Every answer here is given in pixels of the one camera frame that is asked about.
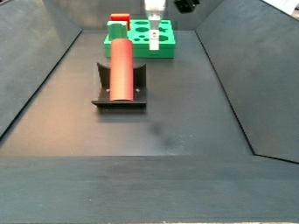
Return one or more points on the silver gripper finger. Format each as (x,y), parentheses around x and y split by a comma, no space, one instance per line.
(154,31)

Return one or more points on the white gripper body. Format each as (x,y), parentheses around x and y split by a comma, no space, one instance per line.
(154,5)

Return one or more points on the red cylinder peg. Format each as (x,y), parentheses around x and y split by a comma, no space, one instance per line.
(122,70)

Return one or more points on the green shape sorter board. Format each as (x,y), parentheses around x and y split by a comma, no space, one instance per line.
(139,36)

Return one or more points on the black cradle fixture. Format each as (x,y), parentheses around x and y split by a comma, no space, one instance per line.
(139,101)

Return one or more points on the red rectangular block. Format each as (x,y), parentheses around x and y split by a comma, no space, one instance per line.
(124,17)

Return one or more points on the green notched block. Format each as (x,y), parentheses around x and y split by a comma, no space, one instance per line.
(116,29)

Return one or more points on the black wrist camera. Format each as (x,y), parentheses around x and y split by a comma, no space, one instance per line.
(186,6)

